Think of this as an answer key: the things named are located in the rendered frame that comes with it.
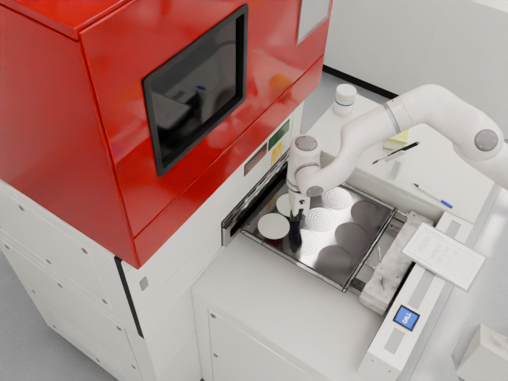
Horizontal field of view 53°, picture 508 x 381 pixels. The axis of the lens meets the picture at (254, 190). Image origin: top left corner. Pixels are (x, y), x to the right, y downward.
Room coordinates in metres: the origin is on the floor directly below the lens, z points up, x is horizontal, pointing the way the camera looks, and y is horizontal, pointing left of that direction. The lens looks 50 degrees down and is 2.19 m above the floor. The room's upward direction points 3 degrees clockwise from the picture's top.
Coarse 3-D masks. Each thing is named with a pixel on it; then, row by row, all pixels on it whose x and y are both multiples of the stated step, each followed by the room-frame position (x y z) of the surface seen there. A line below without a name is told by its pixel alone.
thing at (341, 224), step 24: (288, 192) 1.10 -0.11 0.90; (336, 192) 1.12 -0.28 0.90; (288, 216) 1.00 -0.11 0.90; (312, 216) 1.01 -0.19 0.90; (336, 216) 1.01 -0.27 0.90; (360, 216) 1.02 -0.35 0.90; (384, 216) 1.02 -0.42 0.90; (264, 240) 0.91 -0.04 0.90; (288, 240) 0.91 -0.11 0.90; (312, 240) 0.91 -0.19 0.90; (336, 240) 0.92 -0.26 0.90; (360, 240) 0.92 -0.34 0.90; (312, 264) 0.83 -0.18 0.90; (336, 264) 0.83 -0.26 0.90
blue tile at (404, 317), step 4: (404, 308) 0.66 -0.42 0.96; (400, 312) 0.65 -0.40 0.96; (404, 312) 0.65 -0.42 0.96; (408, 312) 0.65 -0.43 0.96; (400, 316) 0.64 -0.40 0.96; (404, 316) 0.64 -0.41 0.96; (408, 316) 0.64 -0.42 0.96; (412, 316) 0.64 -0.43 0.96; (416, 316) 0.64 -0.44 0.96; (396, 320) 0.63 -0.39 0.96; (400, 320) 0.63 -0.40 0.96; (404, 320) 0.63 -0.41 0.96; (408, 320) 0.63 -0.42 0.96; (412, 320) 0.63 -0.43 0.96; (404, 324) 0.62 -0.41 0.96; (408, 324) 0.62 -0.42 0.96; (412, 324) 0.62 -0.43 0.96
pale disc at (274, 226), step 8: (264, 216) 1.00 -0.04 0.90; (272, 216) 1.00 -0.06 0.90; (280, 216) 1.00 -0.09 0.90; (264, 224) 0.97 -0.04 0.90; (272, 224) 0.97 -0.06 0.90; (280, 224) 0.97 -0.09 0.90; (288, 224) 0.97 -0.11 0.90; (264, 232) 0.94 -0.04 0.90; (272, 232) 0.94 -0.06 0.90; (280, 232) 0.94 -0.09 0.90
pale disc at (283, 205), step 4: (284, 196) 1.09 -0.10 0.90; (288, 196) 1.09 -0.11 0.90; (280, 200) 1.07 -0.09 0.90; (284, 200) 1.07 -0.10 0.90; (288, 200) 1.07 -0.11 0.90; (280, 204) 1.05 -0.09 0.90; (284, 204) 1.05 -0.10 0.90; (288, 204) 1.05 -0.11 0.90; (280, 208) 1.03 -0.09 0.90; (284, 208) 1.04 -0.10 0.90; (288, 208) 1.04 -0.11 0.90; (280, 212) 1.02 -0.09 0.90; (284, 212) 1.02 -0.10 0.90; (288, 212) 1.02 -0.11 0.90
